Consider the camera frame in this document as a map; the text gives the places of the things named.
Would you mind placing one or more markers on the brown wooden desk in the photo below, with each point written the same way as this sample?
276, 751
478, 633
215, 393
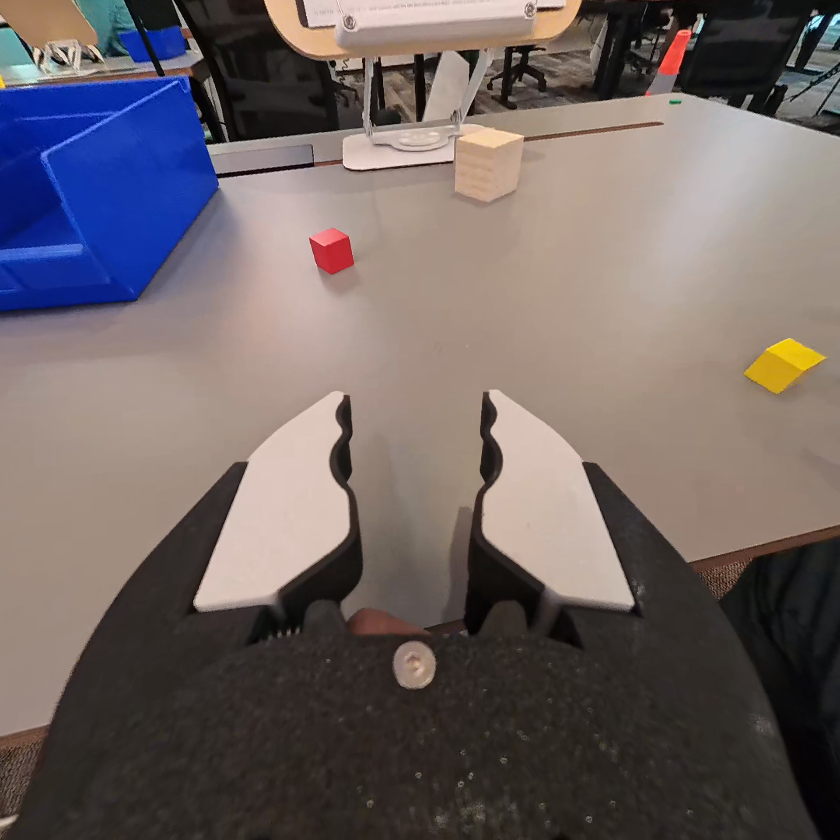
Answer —
92, 68

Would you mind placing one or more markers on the large wooden cube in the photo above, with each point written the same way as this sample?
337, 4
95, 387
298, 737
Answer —
488, 166

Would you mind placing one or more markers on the blue plastic bin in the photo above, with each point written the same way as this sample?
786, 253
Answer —
131, 197

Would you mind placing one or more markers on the red wooden cube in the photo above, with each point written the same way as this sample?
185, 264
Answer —
332, 251

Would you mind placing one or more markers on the black office chair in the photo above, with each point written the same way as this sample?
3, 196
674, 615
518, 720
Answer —
525, 66
269, 72
748, 46

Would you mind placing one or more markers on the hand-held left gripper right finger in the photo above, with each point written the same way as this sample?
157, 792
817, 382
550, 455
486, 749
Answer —
555, 525

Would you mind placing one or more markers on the small blue bin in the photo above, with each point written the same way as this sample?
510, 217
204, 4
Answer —
151, 42

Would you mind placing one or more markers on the yellow wooden cube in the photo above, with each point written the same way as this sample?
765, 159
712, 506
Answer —
785, 365

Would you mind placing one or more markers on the white instruction sheet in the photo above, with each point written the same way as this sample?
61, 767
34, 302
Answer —
420, 8

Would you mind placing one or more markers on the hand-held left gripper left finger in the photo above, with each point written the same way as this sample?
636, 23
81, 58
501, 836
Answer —
278, 525

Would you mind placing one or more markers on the white folding stand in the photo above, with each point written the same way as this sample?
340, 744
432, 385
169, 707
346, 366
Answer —
394, 151

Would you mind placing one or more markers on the pale board on stand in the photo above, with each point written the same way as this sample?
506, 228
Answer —
53, 33

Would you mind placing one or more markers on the orange striped traffic cone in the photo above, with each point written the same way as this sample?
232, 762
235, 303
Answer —
672, 59

